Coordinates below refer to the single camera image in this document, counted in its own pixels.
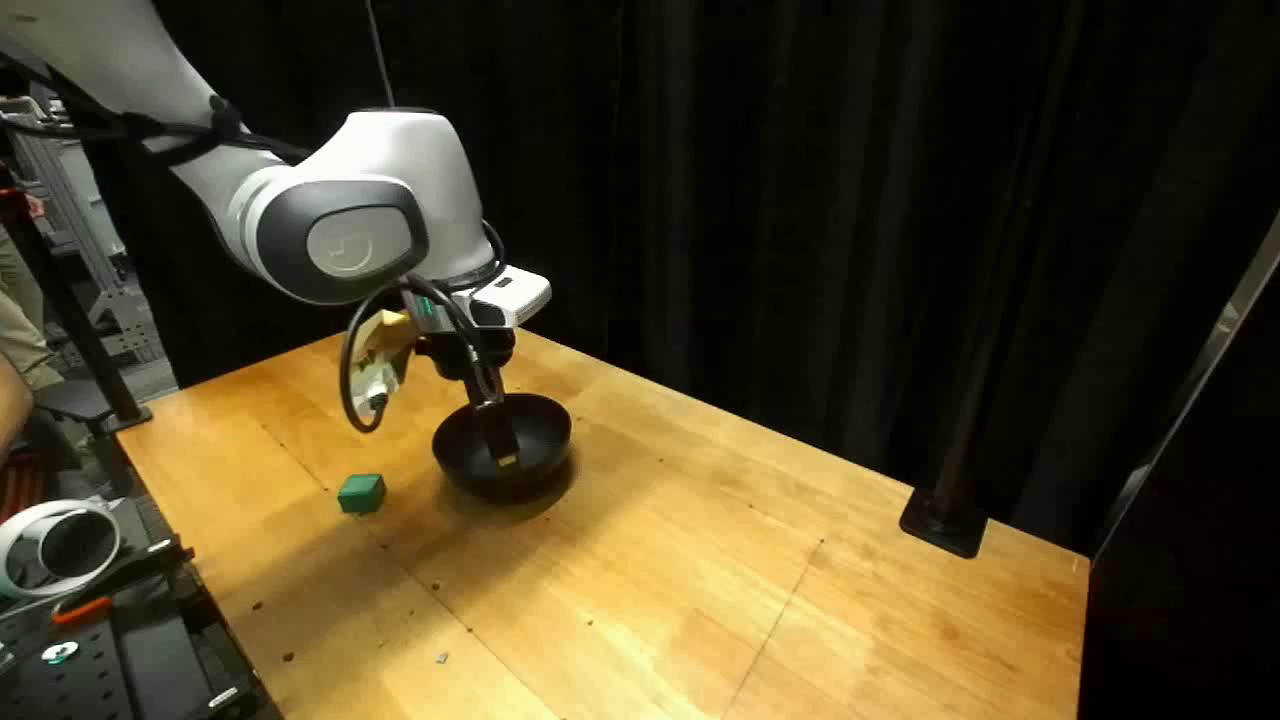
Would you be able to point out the black panel silver edge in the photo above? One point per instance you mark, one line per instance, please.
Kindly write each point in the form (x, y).
(1190, 560)

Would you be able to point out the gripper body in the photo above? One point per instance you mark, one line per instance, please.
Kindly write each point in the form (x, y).
(470, 350)

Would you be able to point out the black curtain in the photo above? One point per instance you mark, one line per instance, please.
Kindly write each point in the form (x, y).
(800, 200)

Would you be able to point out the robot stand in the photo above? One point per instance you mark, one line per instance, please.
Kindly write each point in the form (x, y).
(150, 660)

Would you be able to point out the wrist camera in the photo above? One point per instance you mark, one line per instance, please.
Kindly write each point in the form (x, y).
(381, 350)

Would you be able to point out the person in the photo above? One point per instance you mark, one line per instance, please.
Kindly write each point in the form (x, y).
(18, 330)

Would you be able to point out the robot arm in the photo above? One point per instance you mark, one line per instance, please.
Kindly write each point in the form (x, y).
(390, 170)

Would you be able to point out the metal frame rack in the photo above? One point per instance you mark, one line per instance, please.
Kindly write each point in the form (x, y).
(75, 230)

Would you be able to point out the hand controller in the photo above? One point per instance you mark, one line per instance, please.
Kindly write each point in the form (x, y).
(30, 530)

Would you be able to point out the black bowl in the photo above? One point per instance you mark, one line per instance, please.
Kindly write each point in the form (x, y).
(530, 425)

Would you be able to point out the green square block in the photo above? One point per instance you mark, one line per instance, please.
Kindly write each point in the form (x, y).
(360, 495)

